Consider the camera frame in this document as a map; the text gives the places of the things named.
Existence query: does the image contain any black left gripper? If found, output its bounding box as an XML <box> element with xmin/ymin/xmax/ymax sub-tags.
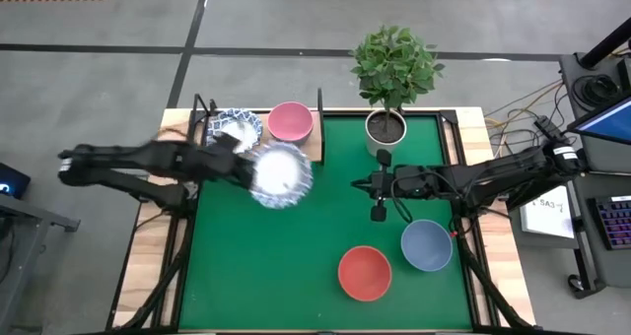
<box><xmin>205</xmin><ymin>132</ymin><xmax>259</xmax><ymax>192</ymax></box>

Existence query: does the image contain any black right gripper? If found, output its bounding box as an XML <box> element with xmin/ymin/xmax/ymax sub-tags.
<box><xmin>350</xmin><ymin>148</ymin><xmax>431</xmax><ymax>224</ymax></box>

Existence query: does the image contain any pink plastic bowl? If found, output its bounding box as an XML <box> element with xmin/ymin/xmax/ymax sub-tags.
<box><xmin>266</xmin><ymin>100</ymin><xmax>316</xmax><ymax>145</ymax></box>

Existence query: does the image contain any blue plastic bowl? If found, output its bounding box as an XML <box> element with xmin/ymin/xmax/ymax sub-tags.
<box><xmin>400</xmin><ymin>219</ymin><xmax>455</xmax><ymax>273</ymax></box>

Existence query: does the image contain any red plastic bowl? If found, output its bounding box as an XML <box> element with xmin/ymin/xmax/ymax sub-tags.
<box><xmin>337</xmin><ymin>244</ymin><xmax>393</xmax><ymax>302</ymax></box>

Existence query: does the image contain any potted green plant white pot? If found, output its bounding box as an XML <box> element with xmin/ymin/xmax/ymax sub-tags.
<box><xmin>349</xmin><ymin>24</ymin><xmax>448</xmax><ymax>159</ymax></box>

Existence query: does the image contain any green table mat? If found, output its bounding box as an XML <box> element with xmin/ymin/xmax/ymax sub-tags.
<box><xmin>177</xmin><ymin>111</ymin><xmax>474</xmax><ymax>332</ymax></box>

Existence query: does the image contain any white paper sign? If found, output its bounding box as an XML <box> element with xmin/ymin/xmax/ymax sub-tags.
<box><xmin>519</xmin><ymin>196</ymin><xmax>577</xmax><ymax>240</ymax></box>

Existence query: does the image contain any black power strip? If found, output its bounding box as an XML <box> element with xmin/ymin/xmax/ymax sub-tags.
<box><xmin>533</xmin><ymin>114</ymin><xmax>564</xmax><ymax>140</ymax></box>

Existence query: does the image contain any grey metal stand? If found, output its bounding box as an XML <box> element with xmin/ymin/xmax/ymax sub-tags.
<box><xmin>0</xmin><ymin>191</ymin><xmax>83</xmax><ymax>334</ymax></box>

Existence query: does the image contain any black caster wheel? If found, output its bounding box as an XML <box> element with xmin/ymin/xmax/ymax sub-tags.
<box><xmin>566</xmin><ymin>273</ymin><xmax>587</xmax><ymax>294</ymax></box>

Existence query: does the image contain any black device blue light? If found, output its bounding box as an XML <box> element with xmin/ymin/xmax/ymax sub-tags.
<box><xmin>0</xmin><ymin>161</ymin><xmax>32</xmax><ymax>200</ymax></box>

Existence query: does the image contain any grey desk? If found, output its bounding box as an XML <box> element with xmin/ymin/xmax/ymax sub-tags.
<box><xmin>559</xmin><ymin>52</ymin><xmax>631</xmax><ymax>174</ymax></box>

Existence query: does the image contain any grey equipment cart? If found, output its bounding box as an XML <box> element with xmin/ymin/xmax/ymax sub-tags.
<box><xmin>507</xmin><ymin>169</ymin><xmax>631</xmax><ymax>300</ymax></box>

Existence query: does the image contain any monitor with blue screen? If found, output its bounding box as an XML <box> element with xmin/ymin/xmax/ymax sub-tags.
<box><xmin>566</xmin><ymin>94</ymin><xmax>631</xmax><ymax>147</ymax></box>

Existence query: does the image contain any black backlit keyboard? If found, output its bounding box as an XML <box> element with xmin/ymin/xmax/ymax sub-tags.
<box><xmin>588</xmin><ymin>193</ymin><xmax>631</xmax><ymax>251</ymax></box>

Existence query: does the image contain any black pole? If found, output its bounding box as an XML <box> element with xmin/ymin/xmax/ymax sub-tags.
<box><xmin>579</xmin><ymin>17</ymin><xmax>631</xmax><ymax>71</ymax></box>

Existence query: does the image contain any black aluminium table frame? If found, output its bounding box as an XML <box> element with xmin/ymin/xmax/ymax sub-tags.
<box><xmin>105</xmin><ymin>107</ymin><xmax>541</xmax><ymax>335</ymax></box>

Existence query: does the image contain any yellow floor cable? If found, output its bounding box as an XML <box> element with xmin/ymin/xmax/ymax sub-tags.
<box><xmin>485</xmin><ymin>78</ymin><xmax>566</xmax><ymax>178</ymax></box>

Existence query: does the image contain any coiled black cable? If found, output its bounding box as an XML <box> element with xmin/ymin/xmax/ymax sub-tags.
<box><xmin>571</xmin><ymin>72</ymin><xmax>625</xmax><ymax>112</ymax></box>

